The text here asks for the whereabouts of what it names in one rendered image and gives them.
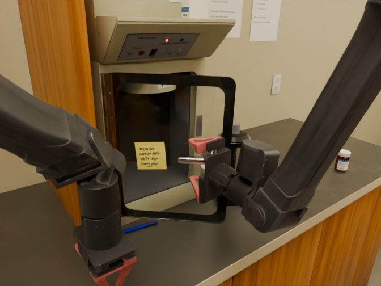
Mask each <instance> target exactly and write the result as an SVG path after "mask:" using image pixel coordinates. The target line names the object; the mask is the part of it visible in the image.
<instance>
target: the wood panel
mask: <svg viewBox="0 0 381 286"><path fill-rule="evenodd" d="M18 7H19V14H20V20H21V24H22V30H23V37H24V43H25V48H26V54H27V60H28V67H29V73H30V77H31V84H32V90H33V95H34V96H35V97H37V98H38V99H40V100H42V101H44V102H46V103H49V104H51V105H53V106H58V107H61V108H63V109H65V110H66V111H67V112H69V113H70V114H74V113H76V114H78V115H79V116H80V117H82V118H83V119H85V120H86V121H87V122H89V123H90V124H91V125H92V126H93V127H95V128H96V119H95V107H94V96H93V89H92V78H91V66H90V54H89V47H88V36H87V24H86V12H85V6H84V0H18ZM48 182H49V183H50V185H51V186H52V188H53V190H54V191H55V193H56V195H57V196H58V198H59V199H60V201H61V203H62V204H63V206H64V207H65V209H66V210H67V212H68V214H69V215H70V217H71V219H72V220H73V221H74V223H75V225H76V226H79V225H81V224H82V222H81V213H80V208H79V200H78V191H77V182H74V183H72V184H69V185H67V186H64V187H62V188H59V189H56V188H55V186H54V185H53V183H52V182H51V181H50V179H49V180H48Z"/></svg>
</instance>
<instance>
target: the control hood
mask: <svg viewBox="0 0 381 286"><path fill-rule="evenodd" d="M235 23H236V21H235V19H194V18H155V17H129V16H96V18H95V24H96V37H97V44H98V58H99V62H100V63H102V64H113V63H122V62H138V61H155V60H172V59H181V58H198V57H210V56H212V54H213V53H214V52H215V50H216V49H217V48H218V47H219V45H220V44H221V42H222V41H223V40H224V39H225V37H226V36H227V35H228V33H229V32H230V31H231V29H232V28H233V26H234V25H235ZM140 33H200V35H199V36H198V38H197V40H196V41H195V42H194V44H193V45H192V47H191V49H190V50H189V52H188V53H187V55H186V56H185V57H167V58H150V59H140V60H122V61H118V57H119V55H120V52H121V50H122V47H123V45H124V42H125V39H126V37H127V35H128V34H140Z"/></svg>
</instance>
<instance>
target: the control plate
mask: <svg viewBox="0 0 381 286"><path fill-rule="evenodd" d="M199 35H200V33H140V34H128V35H127V37H126V39H125V42H124V45H123V47H122V50H121V52H120V55H119V57H118V61H122V60H140V59H150V58H167V57H185V56H186V55H187V53H188V52H189V50H190V49H191V47H192V45H193V44H194V42H195V41H196V40H197V38H198V36H199ZM182 38H183V39H184V40H183V41H180V39H182ZM165 39H169V41H168V42H165ZM152 49H158V50H157V52H156V54H155V55H154V56H149V54H150V52H151V50H152ZM172 49H173V50H174V51H173V53H172V52H170V51H171V50H172ZM179 49H182V50H181V52H179ZM163 50H166V51H165V53H163V52H162V51H163ZM140 51H144V52H145V53H144V54H143V55H141V56H140V55H139V54H138V53H139V52H140ZM128 52H131V54H130V55H128V54H127V53H128Z"/></svg>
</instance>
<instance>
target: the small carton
mask: <svg viewBox="0 0 381 286"><path fill-rule="evenodd" d="M208 7H209V0H182V7H181V18H194V19H208Z"/></svg>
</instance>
